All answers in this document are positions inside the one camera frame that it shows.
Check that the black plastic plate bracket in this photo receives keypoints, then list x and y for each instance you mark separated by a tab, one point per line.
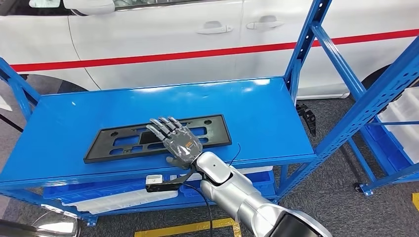
216	137

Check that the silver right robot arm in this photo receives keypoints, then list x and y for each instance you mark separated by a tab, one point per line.
229	193

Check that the blue metal shelf rack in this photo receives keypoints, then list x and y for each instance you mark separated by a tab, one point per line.
98	108

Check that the blue wheeled shelf rack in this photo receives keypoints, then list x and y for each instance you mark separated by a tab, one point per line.
363	160

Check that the white car red stripe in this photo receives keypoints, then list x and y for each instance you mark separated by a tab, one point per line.
147	32

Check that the thin black rod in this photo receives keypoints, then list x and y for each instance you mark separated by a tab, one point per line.
11	122

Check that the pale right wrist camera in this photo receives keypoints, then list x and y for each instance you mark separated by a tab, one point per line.
154	180

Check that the small black plastic bracket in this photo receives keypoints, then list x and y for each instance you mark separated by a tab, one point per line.
307	119

